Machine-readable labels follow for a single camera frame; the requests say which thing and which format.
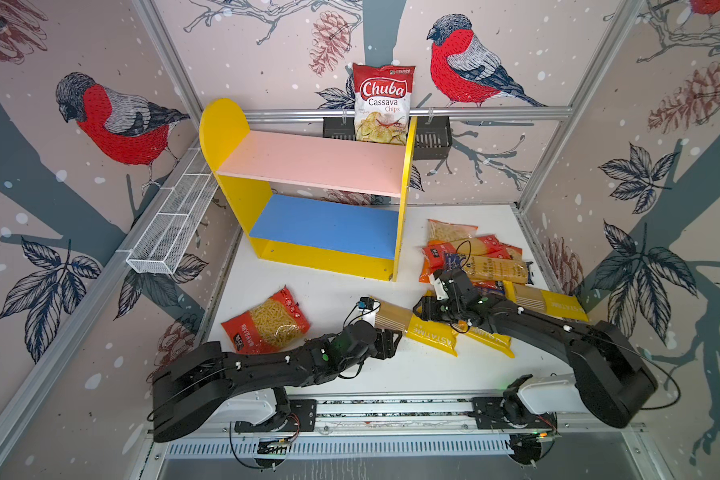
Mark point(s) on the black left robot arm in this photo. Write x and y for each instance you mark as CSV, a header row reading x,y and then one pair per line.
x,y
187,391

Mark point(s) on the red spaghetti bag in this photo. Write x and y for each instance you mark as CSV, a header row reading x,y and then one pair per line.
x,y
485,245

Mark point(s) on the Chuba cassava chips bag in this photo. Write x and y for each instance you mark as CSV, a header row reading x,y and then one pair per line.
x,y
382,103

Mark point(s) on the blue spaghetti bag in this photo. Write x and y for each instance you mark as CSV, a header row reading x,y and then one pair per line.
x,y
484,269

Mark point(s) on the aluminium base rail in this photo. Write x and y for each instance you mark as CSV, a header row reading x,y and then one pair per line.
x,y
269,427

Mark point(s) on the orange macaroni bag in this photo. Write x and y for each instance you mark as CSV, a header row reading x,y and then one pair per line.
x,y
444,232

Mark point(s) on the yellow Pastatime spaghetti bag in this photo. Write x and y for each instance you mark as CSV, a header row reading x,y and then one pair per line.
x,y
501,343
545,302
430,333

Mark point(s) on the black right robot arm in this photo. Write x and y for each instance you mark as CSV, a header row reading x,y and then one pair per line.
x,y
609,379

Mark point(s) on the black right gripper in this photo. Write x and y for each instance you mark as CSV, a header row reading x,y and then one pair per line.
x,y
426,308

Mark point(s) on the black wall basket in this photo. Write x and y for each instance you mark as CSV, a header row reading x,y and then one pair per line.
x,y
433,137

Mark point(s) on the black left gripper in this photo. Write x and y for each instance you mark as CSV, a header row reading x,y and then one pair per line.
x,y
388,336

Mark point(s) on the yellow pink blue shelf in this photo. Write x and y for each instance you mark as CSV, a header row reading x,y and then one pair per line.
x,y
363,241

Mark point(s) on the red macaroni bag left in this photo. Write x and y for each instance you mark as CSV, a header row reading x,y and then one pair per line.
x,y
268,327

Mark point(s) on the red short pasta bag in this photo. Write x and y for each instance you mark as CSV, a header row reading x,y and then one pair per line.
x,y
516,254

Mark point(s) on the white wire basket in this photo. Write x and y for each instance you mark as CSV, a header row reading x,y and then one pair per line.
x,y
170,231

